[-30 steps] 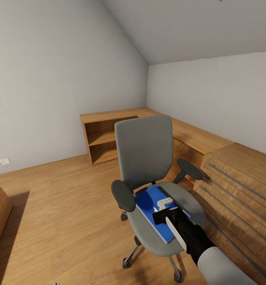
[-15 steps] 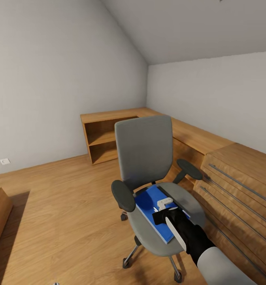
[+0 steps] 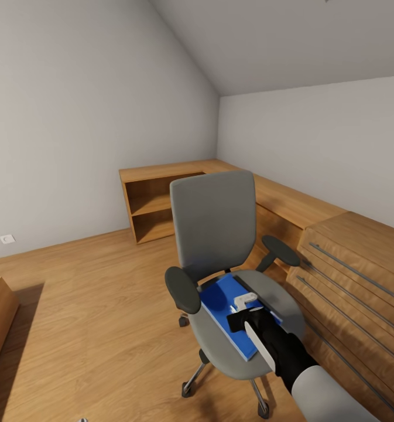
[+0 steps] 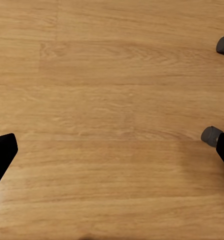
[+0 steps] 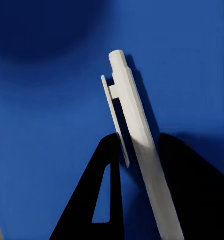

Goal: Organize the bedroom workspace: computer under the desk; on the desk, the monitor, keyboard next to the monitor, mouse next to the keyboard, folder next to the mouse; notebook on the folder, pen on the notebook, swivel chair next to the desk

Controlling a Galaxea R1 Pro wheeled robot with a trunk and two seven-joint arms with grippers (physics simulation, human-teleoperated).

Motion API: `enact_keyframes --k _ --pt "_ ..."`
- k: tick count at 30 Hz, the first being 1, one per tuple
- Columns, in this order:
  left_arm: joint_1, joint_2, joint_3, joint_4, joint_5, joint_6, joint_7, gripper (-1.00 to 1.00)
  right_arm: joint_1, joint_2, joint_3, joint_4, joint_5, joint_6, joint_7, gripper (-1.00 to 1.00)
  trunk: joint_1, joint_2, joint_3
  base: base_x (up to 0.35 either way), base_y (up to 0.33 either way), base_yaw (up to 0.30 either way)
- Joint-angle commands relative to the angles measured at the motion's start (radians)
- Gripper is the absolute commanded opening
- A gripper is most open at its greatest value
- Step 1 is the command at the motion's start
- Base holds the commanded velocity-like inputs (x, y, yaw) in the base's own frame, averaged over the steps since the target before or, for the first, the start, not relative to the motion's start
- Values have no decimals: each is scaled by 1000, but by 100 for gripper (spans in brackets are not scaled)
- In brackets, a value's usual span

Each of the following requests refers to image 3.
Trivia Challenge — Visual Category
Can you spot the swivel chair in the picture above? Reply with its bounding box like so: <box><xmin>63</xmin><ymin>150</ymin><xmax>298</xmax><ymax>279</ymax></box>
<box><xmin>165</xmin><ymin>169</ymin><xmax>306</xmax><ymax>420</ymax></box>

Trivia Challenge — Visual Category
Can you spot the folder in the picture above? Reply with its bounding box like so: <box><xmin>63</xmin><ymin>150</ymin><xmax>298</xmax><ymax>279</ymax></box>
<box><xmin>200</xmin><ymin>274</ymin><xmax>283</xmax><ymax>362</ymax></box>

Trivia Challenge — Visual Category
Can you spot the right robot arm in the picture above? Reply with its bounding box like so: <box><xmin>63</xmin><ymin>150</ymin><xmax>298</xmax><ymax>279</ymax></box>
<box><xmin>227</xmin><ymin>292</ymin><xmax>381</xmax><ymax>422</ymax></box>

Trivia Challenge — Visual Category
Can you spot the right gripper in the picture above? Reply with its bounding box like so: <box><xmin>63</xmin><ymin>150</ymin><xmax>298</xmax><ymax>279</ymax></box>
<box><xmin>227</xmin><ymin>309</ymin><xmax>248</xmax><ymax>333</ymax></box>

